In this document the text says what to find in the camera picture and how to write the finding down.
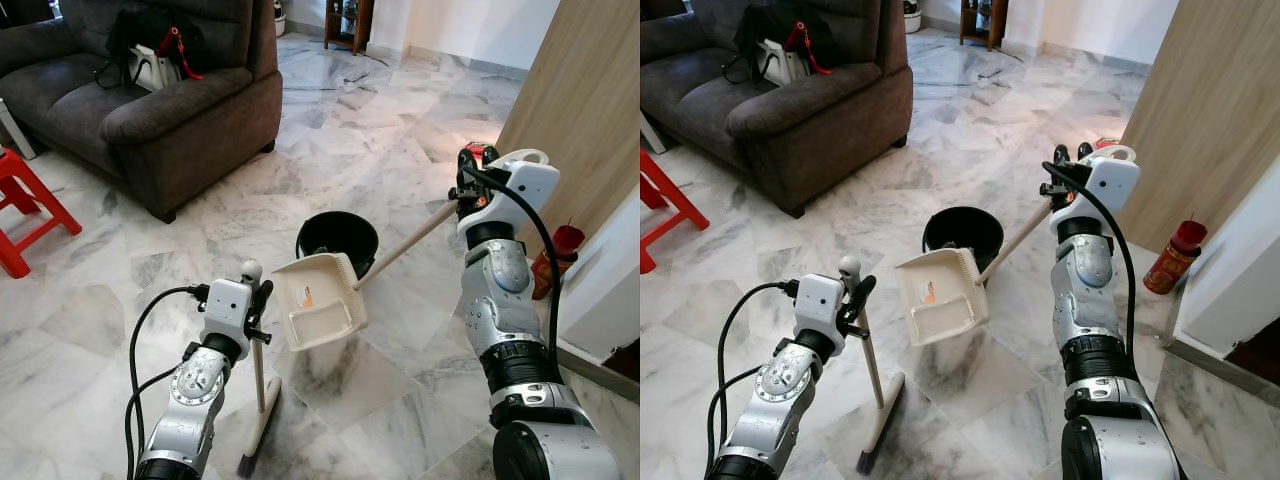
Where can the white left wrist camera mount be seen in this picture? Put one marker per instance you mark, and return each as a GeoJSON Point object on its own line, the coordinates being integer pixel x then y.
{"type": "Point", "coordinates": [228, 305]}
{"type": "Point", "coordinates": [822, 300]}

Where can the red plastic stool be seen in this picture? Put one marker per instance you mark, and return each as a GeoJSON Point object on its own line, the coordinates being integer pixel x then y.
{"type": "Point", "coordinates": [665, 195]}
{"type": "Point", "coordinates": [20, 190]}

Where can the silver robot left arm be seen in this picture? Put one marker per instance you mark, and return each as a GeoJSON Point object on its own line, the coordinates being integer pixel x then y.
{"type": "Point", "coordinates": [785, 385]}
{"type": "Point", "coordinates": [195, 385]}

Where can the small red dish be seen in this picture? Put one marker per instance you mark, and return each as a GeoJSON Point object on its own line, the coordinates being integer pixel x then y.
{"type": "Point", "coordinates": [1108, 143]}
{"type": "Point", "coordinates": [477, 150]}

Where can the black plastic bucket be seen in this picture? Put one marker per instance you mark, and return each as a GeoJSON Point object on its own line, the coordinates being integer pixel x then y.
{"type": "Point", "coordinates": [340, 232]}
{"type": "Point", "coordinates": [965, 228]}

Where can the dark wooden cabinet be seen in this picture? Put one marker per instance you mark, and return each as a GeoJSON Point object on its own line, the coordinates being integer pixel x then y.
{"type": "Point", "coordinates": [350, 25]}
{"type": "Point", "coordinates": [985, 22]}

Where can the black bag on sofa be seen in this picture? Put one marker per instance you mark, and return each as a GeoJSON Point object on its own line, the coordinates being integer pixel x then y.
{"type": "Point", "coordinates": [140, 30]}
{"type": "Point", "coordinates": [770, 25]}

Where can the cream broom with purple bristles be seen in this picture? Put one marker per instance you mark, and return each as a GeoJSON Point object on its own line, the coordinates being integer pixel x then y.
{"type": "Point", "coordinates": [262, 420]}
{"type": "Point", "coordinates": [885, 420]}

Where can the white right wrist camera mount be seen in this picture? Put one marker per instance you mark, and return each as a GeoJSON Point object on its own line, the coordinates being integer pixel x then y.
{"type": "Point", "coordinates": [1112, 185]}
{"type": "Point", "coordinates": [530, 190]}

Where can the red incense can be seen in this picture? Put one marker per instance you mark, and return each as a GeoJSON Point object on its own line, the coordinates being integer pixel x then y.
{"type": "Point", "coordinates": [1175, 258]}
{"type": "Point", "coordinates": [560, 255]}

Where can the dark wooden step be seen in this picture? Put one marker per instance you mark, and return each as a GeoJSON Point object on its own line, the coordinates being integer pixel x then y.
{"type": "Point", "coordinates": [1255, 352]}
{"type": "Point", "coordinates": [625, 362]}

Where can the light wooden panel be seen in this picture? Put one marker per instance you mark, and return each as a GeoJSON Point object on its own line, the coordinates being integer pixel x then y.
{"type": "Point", "coordinates": [590, 90]}
{"type": "Point", "coordinates": [1210, 90]}

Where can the dark brown sofa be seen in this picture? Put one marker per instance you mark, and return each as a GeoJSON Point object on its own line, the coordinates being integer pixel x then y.
{"type": "Point", "coordinates": [810, 125]}
{"type": "Point", "coordinates": [180, 130]}

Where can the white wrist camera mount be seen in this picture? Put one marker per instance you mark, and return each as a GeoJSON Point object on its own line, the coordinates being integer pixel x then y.
{"type": "Point", "coordinates": [822, 300]}
{"type": "Point", "coordinates": [1112, 185]}
{"type": "Point", "coordinates": [530, 190]}
{"type": "Point", "coordinates": [228, 305]}

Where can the white ceramic pot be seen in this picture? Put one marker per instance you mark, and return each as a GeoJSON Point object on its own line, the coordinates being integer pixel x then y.
{"type": "Point", "coordinates": [912, 18]}
{"type": "Point", "coordinates": [279, 20]}

